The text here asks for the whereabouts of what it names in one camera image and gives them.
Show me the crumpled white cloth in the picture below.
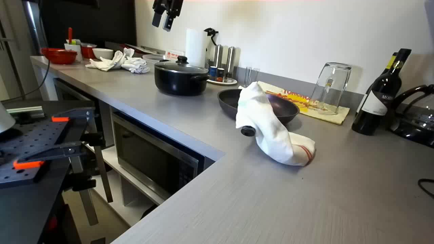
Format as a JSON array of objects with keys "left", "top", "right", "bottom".
[{"left": 86, "top": 47, "right": 150, "bottom": 74}]

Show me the white paper towel roll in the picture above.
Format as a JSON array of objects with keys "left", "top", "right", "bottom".
[{"left": 185, "top": 28, "right": 206, "bottom": 66}]

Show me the black clamp orange handle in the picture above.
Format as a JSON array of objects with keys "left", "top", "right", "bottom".
[{"left": 12, "top": 143, "right": 88, "bottom": 171}]

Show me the black cooking pot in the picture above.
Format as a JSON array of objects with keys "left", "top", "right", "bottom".
[{"left": 154, "top": 69, "right": 207, "bottom": 96}]

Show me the white towel with red stripes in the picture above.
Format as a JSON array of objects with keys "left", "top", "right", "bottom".
[{"left": 235, "top": 81, "right": 315, "bottom": 166}]

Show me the black cable at right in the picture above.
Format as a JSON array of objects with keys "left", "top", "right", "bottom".
[{"left": 416, "top": 177, "right": 434, "bottom": 199}]

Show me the black frying pan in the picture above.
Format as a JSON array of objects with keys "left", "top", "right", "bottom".
[{"left": 218, "top": 89, "right": 298, "bottom": 124}]

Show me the white cup with utensils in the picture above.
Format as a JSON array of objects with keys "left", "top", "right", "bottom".
[{"left": 63, "top": 27, "right": 82, "bottom": 61}]

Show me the yellow cutting board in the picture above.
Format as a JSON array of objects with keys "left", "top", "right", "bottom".
[{"left": 258, "top": 81, "right": 349, "bottom": 124}]

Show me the steel pepper shaker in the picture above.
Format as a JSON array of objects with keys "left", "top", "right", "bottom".
[{"left": 225, "top": 46, "right": 235, "bottom": 78}]

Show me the built-in microwave oven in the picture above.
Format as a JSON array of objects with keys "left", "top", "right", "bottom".
[{"left": 112, "top": 112, "right": 212, "bottom": 198}]

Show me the white plate with cups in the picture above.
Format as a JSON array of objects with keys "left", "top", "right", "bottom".
[{"left": 207, "top": 66, "right": 237, "bottom": 85}]

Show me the steel salt shaker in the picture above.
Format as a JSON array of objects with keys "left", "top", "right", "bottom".
[{"left": 212, "top": 44, "right": 222, "bottom": 66}]

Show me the dark wine bottle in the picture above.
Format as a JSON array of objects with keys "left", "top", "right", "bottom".
[{"left": 351, "top": 49, "right": 410, "bottom": 135}]

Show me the white bowl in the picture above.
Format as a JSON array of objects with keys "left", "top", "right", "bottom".
[{"left": 92, "top": 47, "right": 113, "bottom": 59}]

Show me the large red bowl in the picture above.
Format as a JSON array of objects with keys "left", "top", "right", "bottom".
[{"left": 41, "top": 47, "right": 77, "bottom": 65}]

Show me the black perforated mounting table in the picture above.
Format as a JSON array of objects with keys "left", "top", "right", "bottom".
[{"left": 0, "top": 119, "right": 67, "bottom": 188}]

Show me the glass pot lid black knob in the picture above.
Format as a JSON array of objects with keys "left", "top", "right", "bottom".
[{"left": 154, "top": 55, "right": 207, "bottom": 74}]

